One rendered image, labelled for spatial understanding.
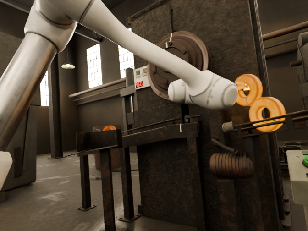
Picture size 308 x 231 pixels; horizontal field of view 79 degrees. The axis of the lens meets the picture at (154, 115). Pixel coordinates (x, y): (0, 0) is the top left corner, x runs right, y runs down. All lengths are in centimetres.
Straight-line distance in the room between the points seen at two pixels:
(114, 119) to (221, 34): 928
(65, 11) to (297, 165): 70
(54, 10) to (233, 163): 95
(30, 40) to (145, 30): 118
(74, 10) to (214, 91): 48
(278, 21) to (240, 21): 646
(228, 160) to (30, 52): 94
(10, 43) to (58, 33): 290
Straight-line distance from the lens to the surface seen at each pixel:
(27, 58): 73
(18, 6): 1012
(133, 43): 67
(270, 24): 790
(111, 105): 1058
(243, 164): 102
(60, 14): 71
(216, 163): 105
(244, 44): 140
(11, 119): 69
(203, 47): 130
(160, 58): 63
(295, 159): 47
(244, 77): 102
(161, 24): 172
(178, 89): 74
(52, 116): 790
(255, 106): 98
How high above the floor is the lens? 68
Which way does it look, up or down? 5 degrees up
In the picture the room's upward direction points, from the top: 5 degrees counter-clockwise
